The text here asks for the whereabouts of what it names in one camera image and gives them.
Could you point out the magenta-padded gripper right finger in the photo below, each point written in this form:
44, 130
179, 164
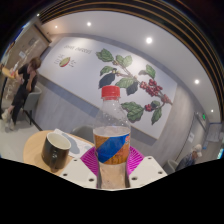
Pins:
148, 171

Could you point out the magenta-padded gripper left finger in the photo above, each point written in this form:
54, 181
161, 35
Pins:
78, 173

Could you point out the clear red-capped drink bottle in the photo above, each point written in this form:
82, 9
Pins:
111, 143

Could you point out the green exit sign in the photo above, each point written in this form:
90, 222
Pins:
203, 117

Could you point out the small round wooden table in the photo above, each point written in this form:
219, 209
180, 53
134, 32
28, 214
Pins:
8, 73

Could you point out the small clear bottle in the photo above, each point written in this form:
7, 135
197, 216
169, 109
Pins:
15, 67

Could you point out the round ceiling lights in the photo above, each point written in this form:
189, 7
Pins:
149, 40

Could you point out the white wall notice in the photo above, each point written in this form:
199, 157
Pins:
191, 137

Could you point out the wall-mounted board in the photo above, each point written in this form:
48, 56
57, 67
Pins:
214, 132

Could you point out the coffee plant wall mural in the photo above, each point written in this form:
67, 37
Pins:
83, 70

